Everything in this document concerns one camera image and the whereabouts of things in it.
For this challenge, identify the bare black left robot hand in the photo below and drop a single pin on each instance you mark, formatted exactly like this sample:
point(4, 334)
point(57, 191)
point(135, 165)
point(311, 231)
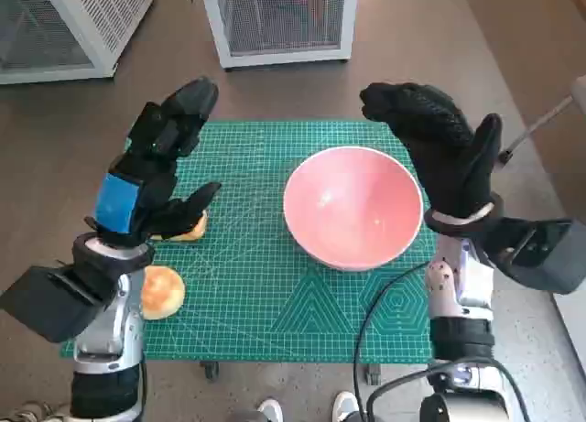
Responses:
point(151, 179)

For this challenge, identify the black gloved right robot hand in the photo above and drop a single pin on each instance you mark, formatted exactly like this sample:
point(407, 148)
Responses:
point(439, 138)

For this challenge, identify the oblong orange toy bread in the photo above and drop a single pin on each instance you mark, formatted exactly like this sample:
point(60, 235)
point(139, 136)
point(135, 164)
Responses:
point(198, 229)

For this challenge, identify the pink bowl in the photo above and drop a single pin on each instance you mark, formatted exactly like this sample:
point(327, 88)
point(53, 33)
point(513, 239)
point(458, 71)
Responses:
point(352, 202)

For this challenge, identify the round toy bread bun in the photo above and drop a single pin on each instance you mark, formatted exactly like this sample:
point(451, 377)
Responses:
point(162, 294)

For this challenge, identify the grey metal rod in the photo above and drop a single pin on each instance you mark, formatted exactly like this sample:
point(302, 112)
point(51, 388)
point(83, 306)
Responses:
point(535, 129)

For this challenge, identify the white block on rod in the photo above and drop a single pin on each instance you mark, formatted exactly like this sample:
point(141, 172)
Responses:
point(579, 90)

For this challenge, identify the green cutting mat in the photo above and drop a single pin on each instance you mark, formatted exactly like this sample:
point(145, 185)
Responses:
point(252, 303)

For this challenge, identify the white mesh cabinet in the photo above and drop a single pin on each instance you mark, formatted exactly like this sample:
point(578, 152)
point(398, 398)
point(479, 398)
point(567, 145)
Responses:
point(68, 24)
point(279, 19)

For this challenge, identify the black table caster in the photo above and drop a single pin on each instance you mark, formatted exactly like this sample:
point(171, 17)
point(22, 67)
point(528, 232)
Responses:
point(373, 375)
point(209, 371)

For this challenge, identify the white shoe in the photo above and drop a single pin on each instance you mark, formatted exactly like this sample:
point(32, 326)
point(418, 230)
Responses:
point(271, 410)
point(344, 406)

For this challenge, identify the beige laced shoe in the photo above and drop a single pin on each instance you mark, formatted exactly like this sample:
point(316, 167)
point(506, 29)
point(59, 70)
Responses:
point(32, 414)

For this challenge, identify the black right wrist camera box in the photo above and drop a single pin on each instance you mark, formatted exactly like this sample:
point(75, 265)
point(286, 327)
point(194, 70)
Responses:
point(545, 257)

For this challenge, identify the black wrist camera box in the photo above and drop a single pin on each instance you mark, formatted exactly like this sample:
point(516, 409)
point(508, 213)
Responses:
point(50, 303)
point(545, 257)

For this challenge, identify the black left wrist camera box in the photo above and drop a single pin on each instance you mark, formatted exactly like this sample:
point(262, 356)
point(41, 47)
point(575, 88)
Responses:
point(50, 303)

